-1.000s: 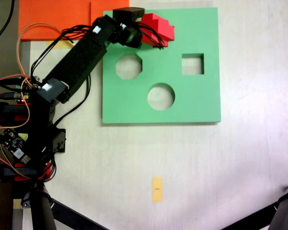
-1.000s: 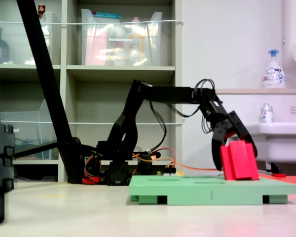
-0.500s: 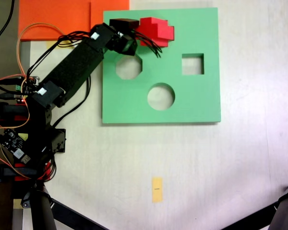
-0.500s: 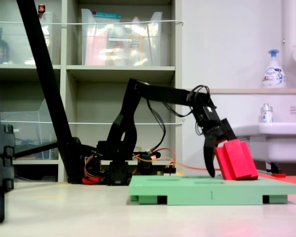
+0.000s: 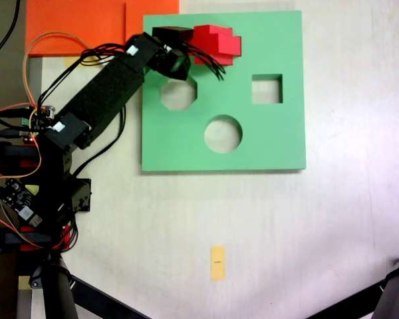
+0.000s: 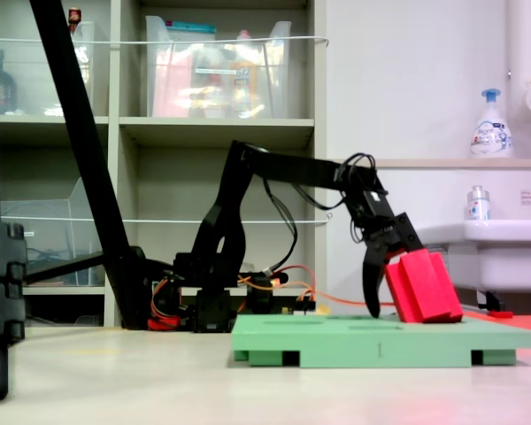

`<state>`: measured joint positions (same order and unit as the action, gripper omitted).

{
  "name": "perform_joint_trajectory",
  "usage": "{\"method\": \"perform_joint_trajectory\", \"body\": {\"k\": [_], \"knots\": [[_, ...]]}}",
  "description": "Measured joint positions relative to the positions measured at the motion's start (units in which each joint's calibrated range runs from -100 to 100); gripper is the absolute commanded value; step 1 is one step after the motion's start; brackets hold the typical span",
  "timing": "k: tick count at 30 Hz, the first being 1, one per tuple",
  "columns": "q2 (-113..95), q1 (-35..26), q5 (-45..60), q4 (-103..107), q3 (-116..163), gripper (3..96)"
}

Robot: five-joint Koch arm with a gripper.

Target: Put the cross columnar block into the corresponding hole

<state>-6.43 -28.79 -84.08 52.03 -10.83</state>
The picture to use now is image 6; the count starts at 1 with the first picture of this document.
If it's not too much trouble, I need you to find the thin orange wire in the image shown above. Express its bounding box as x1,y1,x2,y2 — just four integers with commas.
238,264,397,316

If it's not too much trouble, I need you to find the small clear sanitizer bottle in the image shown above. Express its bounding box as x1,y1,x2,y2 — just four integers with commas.
466,185,491,221

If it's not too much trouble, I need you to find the red cross columnar block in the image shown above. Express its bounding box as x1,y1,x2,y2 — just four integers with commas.
383,248,465,324

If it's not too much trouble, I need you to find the black cable white marker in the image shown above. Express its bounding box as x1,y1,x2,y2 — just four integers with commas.
263,181,299,278

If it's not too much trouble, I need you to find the white blue soap bottle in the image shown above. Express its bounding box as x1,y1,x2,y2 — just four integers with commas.
468,88,514,159

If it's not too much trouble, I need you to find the green shape hole board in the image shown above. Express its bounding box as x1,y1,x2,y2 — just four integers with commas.
231,313,531,368

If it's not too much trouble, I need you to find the black tripod brace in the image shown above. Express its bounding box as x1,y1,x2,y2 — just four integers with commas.
24,251,110,285

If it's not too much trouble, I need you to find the black gripper wire loop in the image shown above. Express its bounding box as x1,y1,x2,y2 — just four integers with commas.
334,152,390,244

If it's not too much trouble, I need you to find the orange red wire bundle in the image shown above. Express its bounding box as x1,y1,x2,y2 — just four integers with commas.
149,273,191,331

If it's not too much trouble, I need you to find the large clear storage bin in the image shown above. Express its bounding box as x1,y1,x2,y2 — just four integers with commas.
144,15,293,120

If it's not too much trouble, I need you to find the white shelf cord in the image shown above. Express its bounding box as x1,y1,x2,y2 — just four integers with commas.
0,212,334,225
0,35,330,48

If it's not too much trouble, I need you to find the black arm wire bundle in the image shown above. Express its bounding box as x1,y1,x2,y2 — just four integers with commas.
263,176,350,212

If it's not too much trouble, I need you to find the pink paper pack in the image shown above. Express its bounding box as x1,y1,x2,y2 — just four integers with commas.
152,49,195,119

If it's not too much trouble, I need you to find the clear slanted plastic bin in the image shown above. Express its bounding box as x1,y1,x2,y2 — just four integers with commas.
0,176,107,287

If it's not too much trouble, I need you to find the black red table clamp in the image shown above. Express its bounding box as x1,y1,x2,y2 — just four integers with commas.
246,273,289,316
148,312,191,332

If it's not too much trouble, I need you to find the dark glass bottle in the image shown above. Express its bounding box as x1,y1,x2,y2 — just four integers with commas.
0,48,18,115

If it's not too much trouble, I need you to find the beige shelf unit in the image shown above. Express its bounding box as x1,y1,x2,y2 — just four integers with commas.
0,0,329,328

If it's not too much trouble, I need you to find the yellow pink-capped bottle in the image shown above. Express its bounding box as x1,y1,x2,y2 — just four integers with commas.
228,29,266,119

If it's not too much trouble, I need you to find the teal topped pack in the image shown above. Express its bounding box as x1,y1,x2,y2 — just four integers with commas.
166,20,217,42

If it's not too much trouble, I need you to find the white wall pipe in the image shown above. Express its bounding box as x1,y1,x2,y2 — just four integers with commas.
506,0,531,89

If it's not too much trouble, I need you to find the white sink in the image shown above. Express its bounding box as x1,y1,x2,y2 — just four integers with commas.
409,219,531,311

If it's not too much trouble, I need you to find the notched black stack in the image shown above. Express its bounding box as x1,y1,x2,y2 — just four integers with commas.
0,220,27,403

